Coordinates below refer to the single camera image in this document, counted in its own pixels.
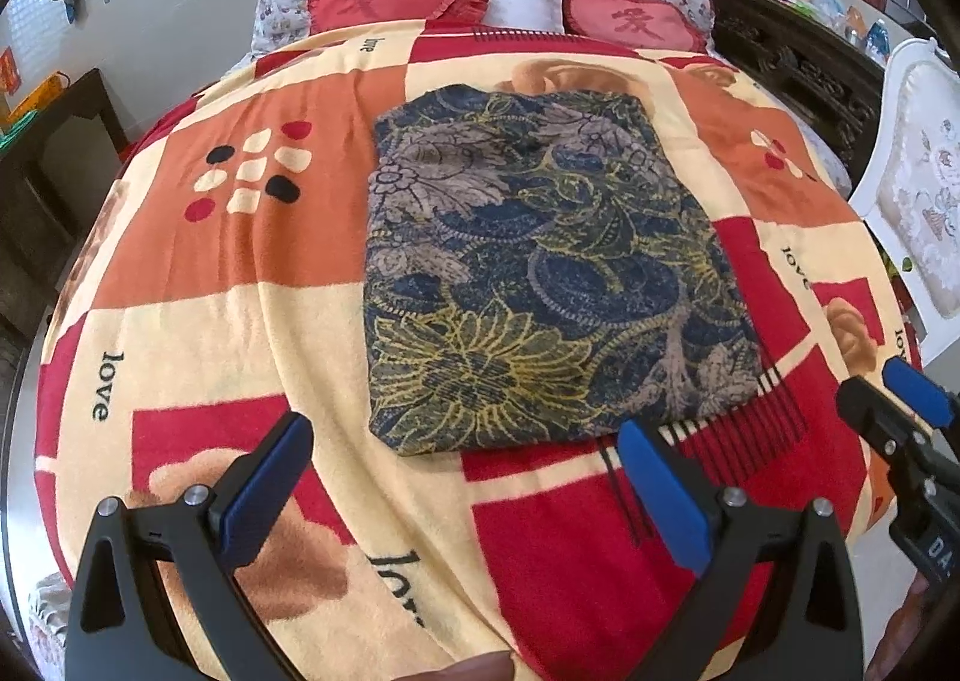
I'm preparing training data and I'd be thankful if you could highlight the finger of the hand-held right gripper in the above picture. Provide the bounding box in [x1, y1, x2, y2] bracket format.
[881, 357, 959, 431]
[835, 376, 912, 461]

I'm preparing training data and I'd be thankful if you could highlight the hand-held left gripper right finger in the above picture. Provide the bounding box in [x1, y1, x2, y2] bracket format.
[619, 418, 863, 681]

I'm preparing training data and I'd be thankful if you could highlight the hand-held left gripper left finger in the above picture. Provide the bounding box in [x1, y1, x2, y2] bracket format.
[66, 411, 314, 681]

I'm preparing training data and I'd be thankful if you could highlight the dark floral patterned shirt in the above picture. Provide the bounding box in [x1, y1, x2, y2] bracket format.
[364, 85, 766, 457]

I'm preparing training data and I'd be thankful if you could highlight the person's right hand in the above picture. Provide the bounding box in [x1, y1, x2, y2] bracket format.
[870, 580, 942, 681]

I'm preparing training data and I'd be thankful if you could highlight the person's left hand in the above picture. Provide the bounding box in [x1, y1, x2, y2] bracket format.
[405, 653, 516, 681]

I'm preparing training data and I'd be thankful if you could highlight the orange red printed blanket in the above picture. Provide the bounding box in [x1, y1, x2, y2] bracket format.
[34, 28, 923, 681]

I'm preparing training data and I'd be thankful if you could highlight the white ornate floral chair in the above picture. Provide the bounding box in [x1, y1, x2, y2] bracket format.
[847, 38, 960, 367]

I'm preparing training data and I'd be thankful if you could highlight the dark carved wooden cabinet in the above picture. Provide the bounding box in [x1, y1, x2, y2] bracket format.
[686, 0, 886, 176]

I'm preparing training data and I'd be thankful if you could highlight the dark wooden desk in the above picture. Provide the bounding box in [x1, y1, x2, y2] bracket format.
[0, 67, 128, 292]

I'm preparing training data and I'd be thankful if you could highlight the heap of plastic bags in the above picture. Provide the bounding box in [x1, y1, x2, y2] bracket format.
[810, 0, 893, 63]

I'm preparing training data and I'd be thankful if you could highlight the green bundle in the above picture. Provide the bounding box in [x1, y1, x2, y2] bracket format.
[0, 111, 38, 146]

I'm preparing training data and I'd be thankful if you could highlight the yellow orange box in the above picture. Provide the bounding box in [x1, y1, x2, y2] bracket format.
[7, 72, 68, 119]

